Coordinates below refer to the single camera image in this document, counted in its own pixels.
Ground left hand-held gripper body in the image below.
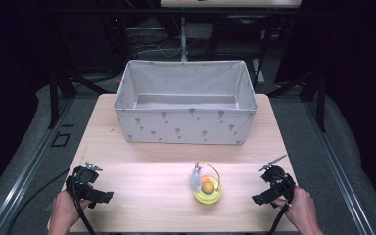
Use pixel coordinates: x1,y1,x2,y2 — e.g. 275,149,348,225
65,165,115,210

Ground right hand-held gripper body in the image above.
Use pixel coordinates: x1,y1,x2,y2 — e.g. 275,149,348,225
251,164,297,210

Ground person's right hand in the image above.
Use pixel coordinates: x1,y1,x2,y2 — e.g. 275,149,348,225
271,186,325,235

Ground person's left hand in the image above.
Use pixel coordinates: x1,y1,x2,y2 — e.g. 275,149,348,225
47,190,93,235

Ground yellow ball track cat toy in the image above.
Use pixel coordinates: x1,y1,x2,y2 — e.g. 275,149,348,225
186,161,224,206

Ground black metal stand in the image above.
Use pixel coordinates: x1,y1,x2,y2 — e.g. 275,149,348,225
47,65,78,130
315,73,328,133

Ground grey fabric storage box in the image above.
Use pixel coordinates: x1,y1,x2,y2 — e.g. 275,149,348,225
113,59,259,146

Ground black chair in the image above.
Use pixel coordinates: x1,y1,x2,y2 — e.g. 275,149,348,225
207,14,270,61

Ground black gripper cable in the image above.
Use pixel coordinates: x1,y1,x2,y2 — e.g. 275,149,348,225
70,169,97,235
265,202,292,235

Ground black floor cable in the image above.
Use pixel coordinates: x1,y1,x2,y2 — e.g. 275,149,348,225
5,167,71,235

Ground aluminium floor rail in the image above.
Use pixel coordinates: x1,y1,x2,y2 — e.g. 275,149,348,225
303,101,376,235
0,97,76,235

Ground tangle of thin cables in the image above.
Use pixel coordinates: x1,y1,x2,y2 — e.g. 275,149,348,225
132,36,201,59

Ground white metal post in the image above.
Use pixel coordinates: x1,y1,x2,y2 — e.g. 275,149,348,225
179,17,189,63

